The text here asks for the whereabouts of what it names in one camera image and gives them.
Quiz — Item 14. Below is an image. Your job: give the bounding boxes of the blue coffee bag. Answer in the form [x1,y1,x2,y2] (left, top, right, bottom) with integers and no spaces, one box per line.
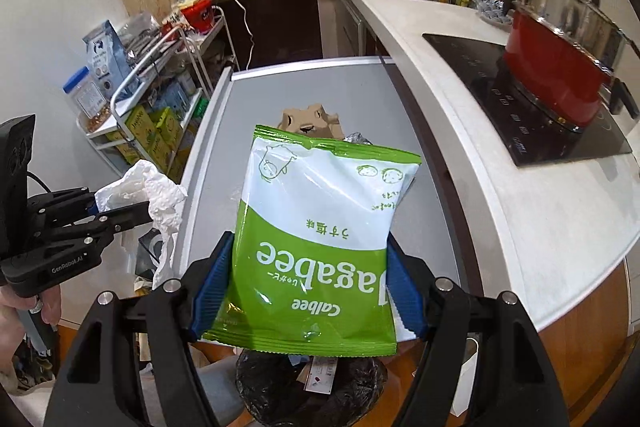
[82,21,128,100]

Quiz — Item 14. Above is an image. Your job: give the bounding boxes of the clear jar with blue lid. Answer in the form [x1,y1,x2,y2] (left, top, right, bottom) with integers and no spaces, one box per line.
[62,67,108,132]

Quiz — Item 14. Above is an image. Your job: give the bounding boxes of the white metal storage cart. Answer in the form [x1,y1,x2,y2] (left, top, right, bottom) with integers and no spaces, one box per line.
[77,9,238,175]

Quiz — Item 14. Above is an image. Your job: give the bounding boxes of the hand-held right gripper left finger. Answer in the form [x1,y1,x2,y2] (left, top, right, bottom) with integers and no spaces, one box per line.
[42,231,236,427]

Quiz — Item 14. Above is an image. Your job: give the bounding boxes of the red and white box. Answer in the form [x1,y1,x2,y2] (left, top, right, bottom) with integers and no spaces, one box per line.
[302,354,343,395]

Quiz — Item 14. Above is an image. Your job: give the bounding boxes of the white tissue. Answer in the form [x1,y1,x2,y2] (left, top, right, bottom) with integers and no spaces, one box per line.
[95,159,188,288]

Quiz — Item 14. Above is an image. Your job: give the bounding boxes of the white power cable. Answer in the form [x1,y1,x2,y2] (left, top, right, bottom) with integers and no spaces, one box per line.
[215,0,256,70]

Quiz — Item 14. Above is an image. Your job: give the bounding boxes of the green tea box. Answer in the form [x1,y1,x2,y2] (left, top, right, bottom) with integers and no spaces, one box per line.
[152,107,183,148]
[125,107,173,170]

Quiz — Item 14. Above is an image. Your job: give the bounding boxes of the black-lined trash bin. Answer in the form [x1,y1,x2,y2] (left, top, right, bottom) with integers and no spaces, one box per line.
[235,347,388,427]

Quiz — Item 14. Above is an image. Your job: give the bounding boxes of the red snack cup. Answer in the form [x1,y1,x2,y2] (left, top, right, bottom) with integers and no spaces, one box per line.
[180,0,216,32]

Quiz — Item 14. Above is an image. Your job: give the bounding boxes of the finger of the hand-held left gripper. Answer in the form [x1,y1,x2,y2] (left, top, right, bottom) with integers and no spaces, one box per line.
[29,188,99,221]
[74,201,152,241]

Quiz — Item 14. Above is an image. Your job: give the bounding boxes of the blue patterned bowl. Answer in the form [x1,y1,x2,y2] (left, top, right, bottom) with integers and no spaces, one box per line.
[477,0,513,28]

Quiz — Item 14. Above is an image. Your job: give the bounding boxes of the red cooking pot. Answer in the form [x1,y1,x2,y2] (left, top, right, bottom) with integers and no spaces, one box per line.
[502,9,640,128]

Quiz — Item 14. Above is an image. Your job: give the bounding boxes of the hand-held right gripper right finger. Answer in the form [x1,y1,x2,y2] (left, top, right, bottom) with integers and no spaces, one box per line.
[387,238,571,427]

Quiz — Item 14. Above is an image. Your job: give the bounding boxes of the person's left hand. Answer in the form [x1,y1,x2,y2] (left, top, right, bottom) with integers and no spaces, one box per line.
[0,284,64,375]

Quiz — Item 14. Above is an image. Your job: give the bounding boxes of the green snack bag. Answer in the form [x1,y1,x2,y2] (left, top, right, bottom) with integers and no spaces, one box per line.
[202,124,422,358]

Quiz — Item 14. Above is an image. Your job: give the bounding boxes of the black induction cooktop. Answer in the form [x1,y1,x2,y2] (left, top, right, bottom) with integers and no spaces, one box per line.
[422,32,633,168]

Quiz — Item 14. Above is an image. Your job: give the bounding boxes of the stainless steel steamer pot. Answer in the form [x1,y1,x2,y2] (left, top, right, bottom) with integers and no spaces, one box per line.
[516,0,628,72]

